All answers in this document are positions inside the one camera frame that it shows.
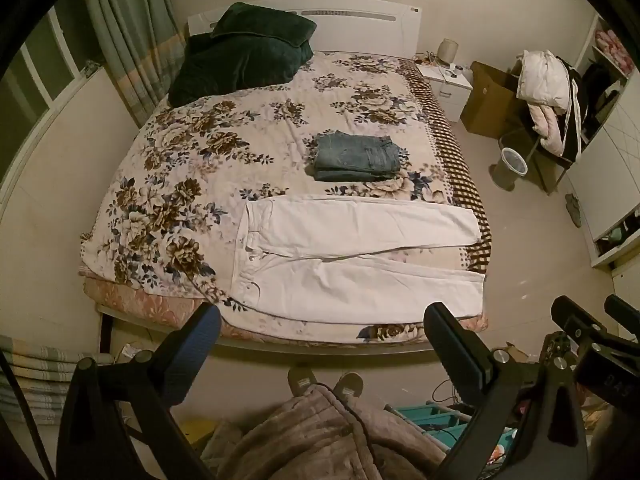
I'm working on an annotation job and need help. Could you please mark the white wardrobe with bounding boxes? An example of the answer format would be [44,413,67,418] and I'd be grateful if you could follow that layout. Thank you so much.
[568,14,639,269]

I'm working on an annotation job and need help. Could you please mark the white waste bin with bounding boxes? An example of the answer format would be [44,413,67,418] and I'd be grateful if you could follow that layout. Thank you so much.
[499,148,528,191]

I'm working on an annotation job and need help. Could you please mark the white pants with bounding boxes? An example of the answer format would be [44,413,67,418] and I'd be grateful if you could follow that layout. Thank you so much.
[230,195,484,324]

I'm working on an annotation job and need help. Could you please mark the teal plastic rack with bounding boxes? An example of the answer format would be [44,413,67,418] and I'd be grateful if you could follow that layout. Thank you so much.
[384,401,516,461]

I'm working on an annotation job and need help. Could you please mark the black garment on chair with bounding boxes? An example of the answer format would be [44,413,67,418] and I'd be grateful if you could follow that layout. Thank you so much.
[561,58,584,162]

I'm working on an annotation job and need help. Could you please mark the window frame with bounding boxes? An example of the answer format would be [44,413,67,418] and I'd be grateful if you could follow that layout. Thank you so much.
[1,1,103,200]

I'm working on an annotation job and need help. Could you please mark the white nightstand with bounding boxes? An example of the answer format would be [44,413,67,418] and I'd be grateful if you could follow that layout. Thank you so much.
[418,64,473,122]

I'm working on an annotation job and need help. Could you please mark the grey quilted trousers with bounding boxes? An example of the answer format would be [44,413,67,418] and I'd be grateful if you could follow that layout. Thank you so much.
[201,385,445,479]

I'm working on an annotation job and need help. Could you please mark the pink bedding in wardrobe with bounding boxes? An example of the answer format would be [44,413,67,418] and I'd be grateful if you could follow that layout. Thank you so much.
[594,29,634,76]

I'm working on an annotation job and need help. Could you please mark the folded blue jeans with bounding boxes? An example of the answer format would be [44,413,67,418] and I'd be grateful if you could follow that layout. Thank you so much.
[311,131,401,182]

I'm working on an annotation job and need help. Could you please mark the grey slipper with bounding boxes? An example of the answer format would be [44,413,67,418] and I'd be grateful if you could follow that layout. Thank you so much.
[333,372,363,399]
[288,366,317,396]

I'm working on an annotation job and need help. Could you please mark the white jacket on chair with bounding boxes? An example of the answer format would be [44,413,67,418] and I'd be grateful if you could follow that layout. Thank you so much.
[516,50,570,112]

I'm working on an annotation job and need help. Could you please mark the dark green blanket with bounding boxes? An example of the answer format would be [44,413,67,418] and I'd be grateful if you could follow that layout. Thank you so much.
[168,2,317,107]

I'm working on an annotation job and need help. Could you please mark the floral bed blanket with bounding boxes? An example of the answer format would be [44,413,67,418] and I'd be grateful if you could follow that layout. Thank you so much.
[78,51,494,346]

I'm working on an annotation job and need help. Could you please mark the pink garment on chair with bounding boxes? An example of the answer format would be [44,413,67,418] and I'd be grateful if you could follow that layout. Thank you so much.
[527,103,564,157]

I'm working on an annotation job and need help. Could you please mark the brown cardboard box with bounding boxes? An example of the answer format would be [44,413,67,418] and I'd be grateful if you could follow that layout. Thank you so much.
[460,61,523,139]

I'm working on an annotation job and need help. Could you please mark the left grey slipper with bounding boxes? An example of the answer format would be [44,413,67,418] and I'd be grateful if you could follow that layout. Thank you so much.
[288,366,317,396]

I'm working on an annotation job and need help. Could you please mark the white headboard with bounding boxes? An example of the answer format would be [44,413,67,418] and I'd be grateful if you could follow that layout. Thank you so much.
[186,0,423,59]

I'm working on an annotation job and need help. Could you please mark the green curtain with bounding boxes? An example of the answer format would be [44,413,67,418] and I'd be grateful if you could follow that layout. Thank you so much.
[86,0,184,125]

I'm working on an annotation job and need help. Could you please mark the right grey slipper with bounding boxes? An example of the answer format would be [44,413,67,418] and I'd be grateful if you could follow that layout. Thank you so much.
[333,372,363,399]

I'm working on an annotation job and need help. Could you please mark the white table lamp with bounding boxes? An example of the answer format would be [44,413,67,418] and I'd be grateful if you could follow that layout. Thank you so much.
[436,38,459,66]

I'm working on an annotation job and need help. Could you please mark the wooden chair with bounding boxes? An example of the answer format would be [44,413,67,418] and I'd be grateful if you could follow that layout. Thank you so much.
[498,127,573,195]

